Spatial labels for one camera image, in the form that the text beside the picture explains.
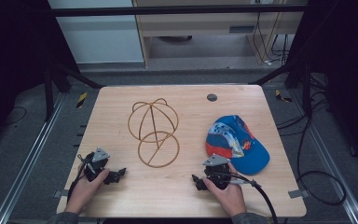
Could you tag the yellow and black tape marker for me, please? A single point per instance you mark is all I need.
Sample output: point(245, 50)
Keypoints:
point(81, 99)
point(282, 97)

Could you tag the black horizontal frame bar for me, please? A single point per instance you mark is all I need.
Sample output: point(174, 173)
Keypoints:
point(167, 11)

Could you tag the blue and red printed cap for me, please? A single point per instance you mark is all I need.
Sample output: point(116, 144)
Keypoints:
point(242, 146)

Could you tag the grey round table grommet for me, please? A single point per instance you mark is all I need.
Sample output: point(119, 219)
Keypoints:
point(212, 97)

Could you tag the black curtain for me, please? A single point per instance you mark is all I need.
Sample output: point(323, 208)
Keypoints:
point(345, 77)
point(12, 62)

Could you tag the person's left hand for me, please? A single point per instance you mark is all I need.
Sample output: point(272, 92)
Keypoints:
point(85, 189)

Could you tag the person's right hand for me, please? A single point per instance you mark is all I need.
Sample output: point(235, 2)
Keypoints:
point(228, 197)

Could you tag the black metal stand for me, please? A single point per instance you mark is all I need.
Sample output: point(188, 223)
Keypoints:
point(56, 77)
point(301, 74)

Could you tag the grey metal table bracket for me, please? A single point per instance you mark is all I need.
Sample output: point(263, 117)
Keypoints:
point(298, 193)
point(61, 193)

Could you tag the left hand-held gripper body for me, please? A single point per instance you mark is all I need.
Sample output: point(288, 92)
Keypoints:
point(95, 161)

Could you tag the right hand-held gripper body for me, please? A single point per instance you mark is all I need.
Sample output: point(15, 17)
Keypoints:
point(217, 171)

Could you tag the white cabinet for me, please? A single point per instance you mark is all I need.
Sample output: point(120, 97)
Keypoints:
point(99, 40)

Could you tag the aluminium floor rail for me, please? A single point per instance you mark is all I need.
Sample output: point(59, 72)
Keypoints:
point(24, 174)
point(332, 168)

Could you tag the light wooden desk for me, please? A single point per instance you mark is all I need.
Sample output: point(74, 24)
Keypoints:
point(199, 25)

